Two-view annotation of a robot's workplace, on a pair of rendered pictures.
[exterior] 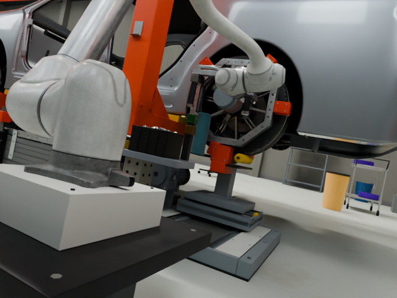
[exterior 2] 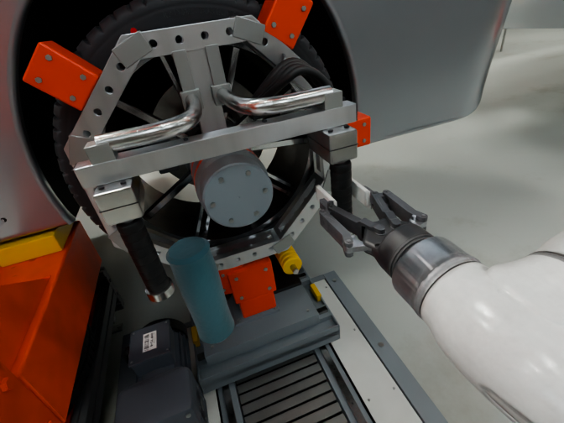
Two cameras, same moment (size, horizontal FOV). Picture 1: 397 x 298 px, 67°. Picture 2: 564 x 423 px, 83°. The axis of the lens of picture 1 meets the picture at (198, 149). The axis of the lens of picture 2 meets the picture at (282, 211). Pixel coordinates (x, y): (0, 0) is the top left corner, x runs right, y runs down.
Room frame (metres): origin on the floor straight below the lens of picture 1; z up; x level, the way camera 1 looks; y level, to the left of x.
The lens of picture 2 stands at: (1.30, 0.18, 1.12)
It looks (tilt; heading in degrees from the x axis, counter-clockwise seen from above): 32 degrees down; 321
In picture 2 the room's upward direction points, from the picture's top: 9 degrees counter-clockwise
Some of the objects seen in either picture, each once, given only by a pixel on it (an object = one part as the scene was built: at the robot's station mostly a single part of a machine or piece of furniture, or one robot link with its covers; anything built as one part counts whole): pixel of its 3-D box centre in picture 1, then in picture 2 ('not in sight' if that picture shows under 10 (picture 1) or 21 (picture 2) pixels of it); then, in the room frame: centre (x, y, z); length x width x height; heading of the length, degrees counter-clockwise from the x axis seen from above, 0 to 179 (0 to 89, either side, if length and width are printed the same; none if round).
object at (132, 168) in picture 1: (132, 201); not in sight; (1.40, 0.26, 0.21); 0.10 x 0.10 x 0.42; 65
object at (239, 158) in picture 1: (244, 159); (279, 242); (1.93, -0.30, 0.51); 0.29 x 0.06 x 0.06; 155
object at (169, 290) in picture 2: (192, 94); (145, 256); (1.75, 0.10, 0.83); 0.04 x 0.04 x 0.16
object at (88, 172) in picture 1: (91, 168); not in sight; (0.69, 0.23, 0.42); 0.22 x 0.18 x 0.06; 72
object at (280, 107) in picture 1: (282, 108); (347, 131); (1.77, -0.44, 0.85); 0.09 x 0.08 x 0.07; 65
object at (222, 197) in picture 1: (224, 183); (248, 284); (2.05, -0.22, 0.32); 0.40 x 0.30 x 0.28; 65
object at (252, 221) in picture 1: (220, 210); (259, 319); (2.04, -0.23, 0.13); 0.50 x 0.36 x 0.10; 65
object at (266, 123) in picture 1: (232, 102); (221, 163); (1.89, -0.15, 0.85); 0.54 x 0.07 x 0.54; 65
